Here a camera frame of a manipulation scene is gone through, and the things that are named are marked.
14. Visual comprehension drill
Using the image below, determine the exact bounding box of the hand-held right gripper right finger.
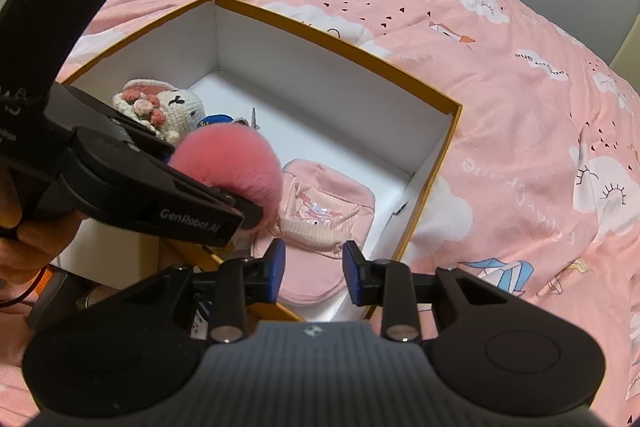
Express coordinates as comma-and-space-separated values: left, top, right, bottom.
342, 241, 506, 342

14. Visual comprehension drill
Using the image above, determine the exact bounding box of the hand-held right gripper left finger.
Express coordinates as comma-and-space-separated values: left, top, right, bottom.
122, 239, 287, 344

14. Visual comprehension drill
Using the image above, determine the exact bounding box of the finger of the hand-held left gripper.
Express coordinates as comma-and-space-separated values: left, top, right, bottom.
52, 84, 176, 164
165, 162, 264, 230

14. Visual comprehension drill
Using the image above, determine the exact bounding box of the pink fluffy pompom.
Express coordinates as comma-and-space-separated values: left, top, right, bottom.
167, 127, 283, 233

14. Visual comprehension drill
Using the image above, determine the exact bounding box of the white crochet bunny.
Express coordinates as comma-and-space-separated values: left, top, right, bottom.
111, 79, 206, 145

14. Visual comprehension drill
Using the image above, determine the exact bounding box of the pink bucket hat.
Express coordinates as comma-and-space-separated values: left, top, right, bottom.
250, 158, 377, 305

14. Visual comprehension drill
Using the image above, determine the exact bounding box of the small doll with blue cap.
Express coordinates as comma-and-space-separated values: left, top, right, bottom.
197, 107, 258, 131

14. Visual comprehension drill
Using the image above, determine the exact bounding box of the orange cardboard box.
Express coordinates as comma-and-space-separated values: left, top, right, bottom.
55, 0, 463, 324

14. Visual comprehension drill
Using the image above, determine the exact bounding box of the person's left hand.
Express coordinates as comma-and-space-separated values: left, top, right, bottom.
0, 169, 92, 305

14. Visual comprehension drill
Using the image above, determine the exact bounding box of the pink printed blanket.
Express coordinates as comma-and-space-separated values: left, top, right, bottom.
0, 0, 640, 427

